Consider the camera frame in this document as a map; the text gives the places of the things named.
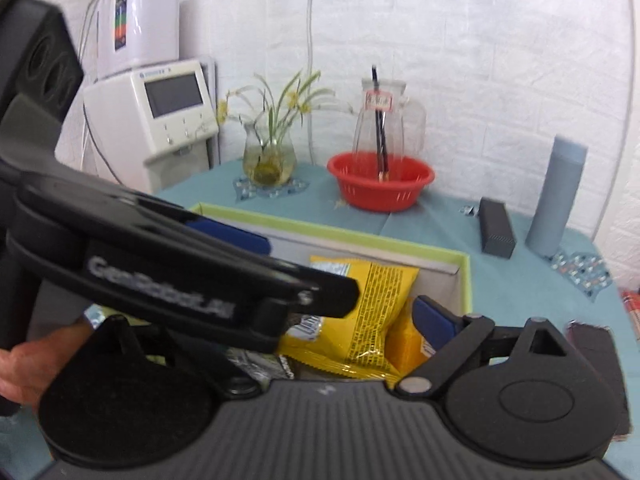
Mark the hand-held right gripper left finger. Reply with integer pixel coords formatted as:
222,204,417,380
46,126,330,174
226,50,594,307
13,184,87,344
75,315,263,402

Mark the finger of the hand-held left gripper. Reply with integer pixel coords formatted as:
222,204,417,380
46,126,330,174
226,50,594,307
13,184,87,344
150,194,273,257
235,254,362,356

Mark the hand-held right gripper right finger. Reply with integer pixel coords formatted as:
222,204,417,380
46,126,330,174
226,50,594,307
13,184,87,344
392,295,572,402

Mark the pile of snack packets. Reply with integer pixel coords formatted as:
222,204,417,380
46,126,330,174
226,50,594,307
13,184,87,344
227,310,431,382

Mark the yellow chip bag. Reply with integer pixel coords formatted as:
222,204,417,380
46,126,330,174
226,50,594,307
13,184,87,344
277,256,421,380

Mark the green cardboard box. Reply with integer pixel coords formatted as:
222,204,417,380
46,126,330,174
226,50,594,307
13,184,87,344
145,202,473,386

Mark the person's left hand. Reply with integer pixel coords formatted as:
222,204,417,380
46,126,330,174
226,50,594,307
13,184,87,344
0,321,96,406

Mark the blue patterned coaster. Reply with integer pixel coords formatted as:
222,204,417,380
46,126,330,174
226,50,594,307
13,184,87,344
232,165,308,203

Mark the plant in glass vase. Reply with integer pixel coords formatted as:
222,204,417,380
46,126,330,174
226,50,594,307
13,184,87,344
217,70,351,187

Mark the teal heart-print tablecloth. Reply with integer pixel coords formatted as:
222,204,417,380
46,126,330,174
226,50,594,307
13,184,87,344
0,157,640,480

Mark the small black box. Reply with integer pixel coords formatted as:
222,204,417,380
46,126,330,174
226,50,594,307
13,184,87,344
479,197,517,260

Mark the red plastic basket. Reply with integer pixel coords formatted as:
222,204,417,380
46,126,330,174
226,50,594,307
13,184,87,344
327,151,436,212

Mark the white dispenser with screen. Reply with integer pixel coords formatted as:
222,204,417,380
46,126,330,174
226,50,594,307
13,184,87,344
82,57,221,193

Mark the mosaic patterned coaster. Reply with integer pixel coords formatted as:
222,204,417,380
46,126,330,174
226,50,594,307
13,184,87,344
547,250,613,303

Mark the smartphone with red case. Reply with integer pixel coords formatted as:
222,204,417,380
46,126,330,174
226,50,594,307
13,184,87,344
565,321,631,441

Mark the grey-blue bottle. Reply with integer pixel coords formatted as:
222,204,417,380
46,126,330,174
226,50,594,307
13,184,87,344
525,135,587,256

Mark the black stirring stick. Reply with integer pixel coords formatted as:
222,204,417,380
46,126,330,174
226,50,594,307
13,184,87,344
371,65,392,181

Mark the glass pitcher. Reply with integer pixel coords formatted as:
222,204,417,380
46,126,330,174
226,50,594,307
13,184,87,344
352,77,427,181

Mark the plaid tablecloth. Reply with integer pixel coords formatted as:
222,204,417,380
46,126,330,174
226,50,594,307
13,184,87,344
620,290,640,343

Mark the white water purifier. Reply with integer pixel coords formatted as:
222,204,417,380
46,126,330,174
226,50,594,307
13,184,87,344
97,0,181,78

